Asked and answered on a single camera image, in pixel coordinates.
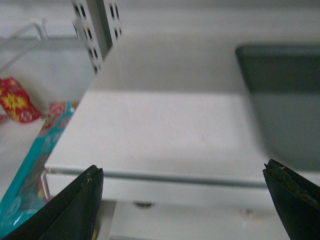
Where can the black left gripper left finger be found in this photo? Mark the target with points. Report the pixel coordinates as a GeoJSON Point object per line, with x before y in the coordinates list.
{"type": "Point", "coordinates": [70, 215]}

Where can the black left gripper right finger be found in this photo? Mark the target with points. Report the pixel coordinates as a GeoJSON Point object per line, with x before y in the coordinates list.
{"type": "Point", "coordinates": [296, 201]}

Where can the grey silver tray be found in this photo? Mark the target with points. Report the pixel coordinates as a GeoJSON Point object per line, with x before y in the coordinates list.
{"type": "Point", "coordinates": [283, 81]}

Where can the teal snack bag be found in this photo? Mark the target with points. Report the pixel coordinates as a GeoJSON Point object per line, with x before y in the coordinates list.
{"type": "Point", "coordinates": [26, 195]}

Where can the red yellow snack pouch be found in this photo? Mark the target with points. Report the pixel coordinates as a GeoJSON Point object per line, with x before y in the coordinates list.
{"type": "Point", "coordinates": [16, 102]}

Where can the white upper shelf board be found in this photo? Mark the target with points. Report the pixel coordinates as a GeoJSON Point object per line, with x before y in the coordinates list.
{"type": "Point", "coordinates": [169, 119]}

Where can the white slotted shelf upright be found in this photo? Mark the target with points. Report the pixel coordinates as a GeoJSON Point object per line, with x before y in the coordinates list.
{"type": "Point", "coordinates": [98, 24]}

